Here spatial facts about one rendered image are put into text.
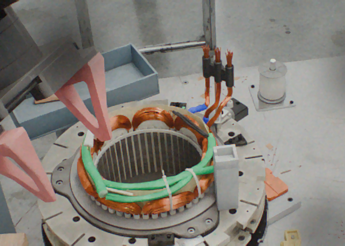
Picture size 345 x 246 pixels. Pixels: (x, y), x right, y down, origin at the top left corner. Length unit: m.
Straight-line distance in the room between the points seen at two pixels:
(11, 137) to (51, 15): 2.93
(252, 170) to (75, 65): 0.47
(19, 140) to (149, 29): 2.73
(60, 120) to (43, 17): 2.28
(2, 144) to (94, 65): 0.11
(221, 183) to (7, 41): 0.43
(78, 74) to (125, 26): 2.69
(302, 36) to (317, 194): 1.84
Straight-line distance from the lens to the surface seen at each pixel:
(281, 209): 1.36
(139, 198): 0.91
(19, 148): 0.55
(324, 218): 1.38
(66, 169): 1.03
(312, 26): 3.27
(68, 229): 0.96
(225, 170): 0.91
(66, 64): 0.59
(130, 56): 1.32
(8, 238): 1.01
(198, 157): 1.04
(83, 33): 2.81
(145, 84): 1.23
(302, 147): 1.51
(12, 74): 0.57
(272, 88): 1.58
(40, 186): 0.59
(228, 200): 0.95
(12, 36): 0.57
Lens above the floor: 1.81
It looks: 41 degrees down
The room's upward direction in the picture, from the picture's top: 5 degrees counter-clockwise
